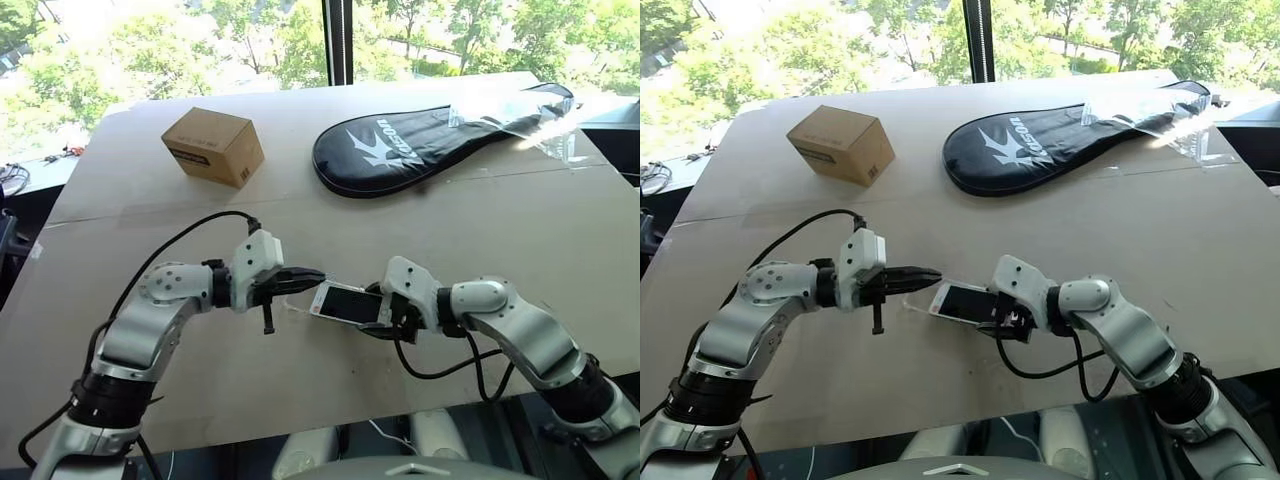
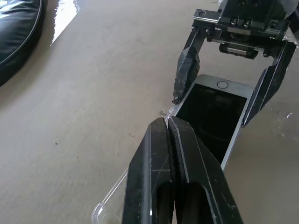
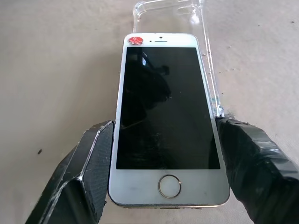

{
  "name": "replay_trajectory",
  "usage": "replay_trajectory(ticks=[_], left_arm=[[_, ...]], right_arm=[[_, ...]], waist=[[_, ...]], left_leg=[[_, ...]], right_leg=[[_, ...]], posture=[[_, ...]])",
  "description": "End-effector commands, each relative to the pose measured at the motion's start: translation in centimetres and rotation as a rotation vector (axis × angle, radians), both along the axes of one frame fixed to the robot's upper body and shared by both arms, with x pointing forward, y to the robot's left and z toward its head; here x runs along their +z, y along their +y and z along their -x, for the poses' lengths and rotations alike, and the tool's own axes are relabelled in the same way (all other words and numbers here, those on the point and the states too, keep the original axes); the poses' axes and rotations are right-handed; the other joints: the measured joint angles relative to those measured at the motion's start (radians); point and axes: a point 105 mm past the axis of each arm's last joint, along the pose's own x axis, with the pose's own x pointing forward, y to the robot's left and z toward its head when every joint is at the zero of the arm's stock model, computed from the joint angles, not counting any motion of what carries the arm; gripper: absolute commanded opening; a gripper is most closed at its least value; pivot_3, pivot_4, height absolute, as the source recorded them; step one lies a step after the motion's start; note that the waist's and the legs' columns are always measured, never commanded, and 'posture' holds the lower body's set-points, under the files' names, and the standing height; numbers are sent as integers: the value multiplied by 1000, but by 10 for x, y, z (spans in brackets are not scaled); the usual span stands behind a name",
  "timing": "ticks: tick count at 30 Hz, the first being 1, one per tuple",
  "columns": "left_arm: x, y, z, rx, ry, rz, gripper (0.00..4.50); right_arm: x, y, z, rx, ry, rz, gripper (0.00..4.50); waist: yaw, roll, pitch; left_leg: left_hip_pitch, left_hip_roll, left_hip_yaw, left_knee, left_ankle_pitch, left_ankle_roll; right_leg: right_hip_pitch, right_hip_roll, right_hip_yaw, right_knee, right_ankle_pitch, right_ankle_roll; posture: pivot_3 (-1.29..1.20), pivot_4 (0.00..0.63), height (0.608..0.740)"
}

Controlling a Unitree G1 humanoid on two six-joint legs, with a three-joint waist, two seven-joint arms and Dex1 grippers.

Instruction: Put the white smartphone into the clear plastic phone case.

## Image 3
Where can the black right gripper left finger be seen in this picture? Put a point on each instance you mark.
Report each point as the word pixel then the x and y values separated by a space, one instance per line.
pixel 77 177

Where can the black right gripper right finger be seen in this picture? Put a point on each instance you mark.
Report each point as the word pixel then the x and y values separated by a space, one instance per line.
pixel 259 172

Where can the white smartphone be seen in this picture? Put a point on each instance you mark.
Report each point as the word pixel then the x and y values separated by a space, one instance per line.
pixel 167 109

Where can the clear plastic phone case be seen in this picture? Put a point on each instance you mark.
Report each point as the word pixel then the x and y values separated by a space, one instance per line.
pixel 177 18

